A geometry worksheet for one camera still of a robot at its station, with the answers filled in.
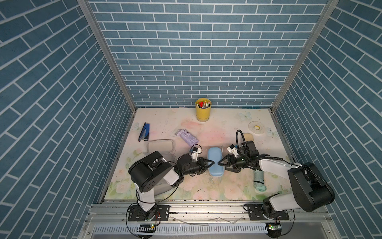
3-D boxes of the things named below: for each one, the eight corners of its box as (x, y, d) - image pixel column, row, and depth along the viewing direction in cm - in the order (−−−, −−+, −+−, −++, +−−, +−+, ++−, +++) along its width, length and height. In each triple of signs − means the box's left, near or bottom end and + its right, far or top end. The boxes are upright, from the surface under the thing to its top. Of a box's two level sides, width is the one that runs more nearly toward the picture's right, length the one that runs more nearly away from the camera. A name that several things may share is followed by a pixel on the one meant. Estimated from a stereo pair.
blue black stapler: (140, 141, 104) (138, 138, 101) (144, 125, 113) (143, 122, 110) (147, 141, 104) (146, 138, 101) (151, 125, 113) (150, 122, 110)
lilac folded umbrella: (176, 134, 107) (175, 131, 104) (182, 129, 110) (181, 126, 107) (193, 147, 100) (193, 145, 97) (198, 142, 103) (198, 139, 100)
